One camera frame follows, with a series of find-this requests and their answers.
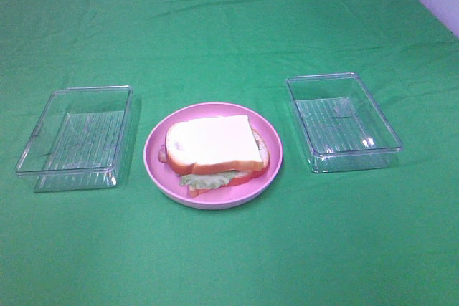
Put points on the bread slice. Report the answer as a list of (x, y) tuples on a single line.
[(212, 145), (244, 176)]

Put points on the green lettuce leaf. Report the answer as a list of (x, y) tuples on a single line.
[(207, 181)]

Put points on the bacon strip from container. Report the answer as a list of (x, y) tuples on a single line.
[(162, 156)]

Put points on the pink plate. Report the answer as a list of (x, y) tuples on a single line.
[(225, 197)]

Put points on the green tablecloth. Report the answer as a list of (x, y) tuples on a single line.
[(378, 237)]

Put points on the clear right plastic container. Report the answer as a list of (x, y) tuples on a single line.
[(340, 125)]

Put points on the clear plastic container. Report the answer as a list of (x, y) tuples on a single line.
[(80, 140), (340, 125)]

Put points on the clear left plastic container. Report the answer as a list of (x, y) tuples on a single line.
[(80, 140)]

